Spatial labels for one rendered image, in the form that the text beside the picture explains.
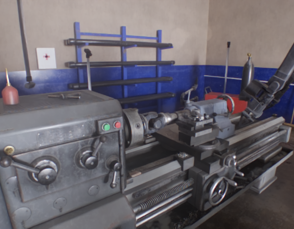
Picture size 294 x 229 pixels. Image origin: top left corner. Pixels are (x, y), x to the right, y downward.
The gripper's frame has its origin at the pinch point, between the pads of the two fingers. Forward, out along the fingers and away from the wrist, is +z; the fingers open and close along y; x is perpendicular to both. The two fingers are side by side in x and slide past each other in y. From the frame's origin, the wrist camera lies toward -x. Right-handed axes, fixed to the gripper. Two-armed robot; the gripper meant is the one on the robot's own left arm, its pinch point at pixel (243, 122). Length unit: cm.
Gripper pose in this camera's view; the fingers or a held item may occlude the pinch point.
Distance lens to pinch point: 114.8
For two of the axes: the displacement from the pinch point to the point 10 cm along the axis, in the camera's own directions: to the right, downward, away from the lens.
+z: -3.6, 7.4, 5.7
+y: -6.9, 2.0, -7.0
